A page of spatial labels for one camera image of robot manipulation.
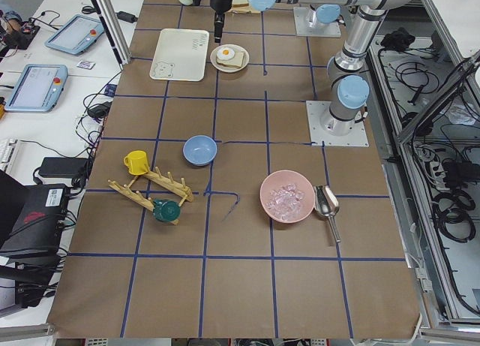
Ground lower teach pendant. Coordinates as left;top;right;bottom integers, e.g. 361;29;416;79
4;64;68;113

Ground black power adapter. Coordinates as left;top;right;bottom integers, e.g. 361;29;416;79
32;157;88;188

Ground wooden cutting board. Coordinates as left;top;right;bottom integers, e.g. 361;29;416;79
229;0;259;14

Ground upper teach pendant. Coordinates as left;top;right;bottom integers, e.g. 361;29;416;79
45;14;104;55

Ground black computer box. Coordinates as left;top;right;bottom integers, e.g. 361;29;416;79
1;172;70;260

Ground metal scoop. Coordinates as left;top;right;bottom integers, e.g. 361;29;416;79
314;185;341;243

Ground fried egg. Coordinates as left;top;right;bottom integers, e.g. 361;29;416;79
216;47;236;61

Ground cream round plate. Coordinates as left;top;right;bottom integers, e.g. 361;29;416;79
210;44;250;73

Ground pink bowl with ice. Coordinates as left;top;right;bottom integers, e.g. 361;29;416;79
259;170;316;224

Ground aluminium frame post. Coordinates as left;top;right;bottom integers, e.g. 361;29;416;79
91;0;131;66

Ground blue bowl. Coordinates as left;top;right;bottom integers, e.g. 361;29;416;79
183;135;218;167

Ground dark green mug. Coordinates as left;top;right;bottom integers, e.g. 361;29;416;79
153;199;181;224

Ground yellow mug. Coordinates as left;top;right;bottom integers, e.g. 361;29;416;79
123;150;150;176

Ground wooden dish rack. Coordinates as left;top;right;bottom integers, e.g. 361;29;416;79
107;166;196;226

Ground bottom bread slice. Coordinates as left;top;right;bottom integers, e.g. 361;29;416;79
216;50;245;68

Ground cream bear tray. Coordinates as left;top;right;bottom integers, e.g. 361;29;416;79
149;29;209;82

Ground teach pendant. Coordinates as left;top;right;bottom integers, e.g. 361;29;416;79
4;64;68;113
45;14;104;55

